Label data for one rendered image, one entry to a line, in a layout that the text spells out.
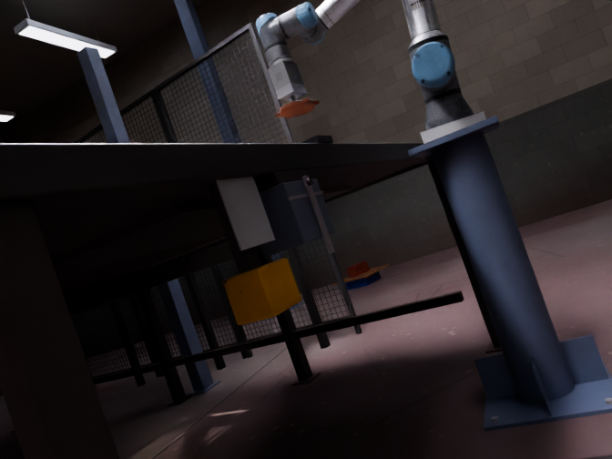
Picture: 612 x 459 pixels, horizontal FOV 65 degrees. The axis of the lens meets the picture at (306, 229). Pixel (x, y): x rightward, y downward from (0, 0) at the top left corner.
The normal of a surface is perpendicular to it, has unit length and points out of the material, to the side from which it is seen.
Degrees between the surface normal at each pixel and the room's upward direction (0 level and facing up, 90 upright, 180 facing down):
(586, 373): 90
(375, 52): 90
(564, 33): 90
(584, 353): 90
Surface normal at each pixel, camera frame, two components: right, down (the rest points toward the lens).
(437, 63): -0.28, 0.25
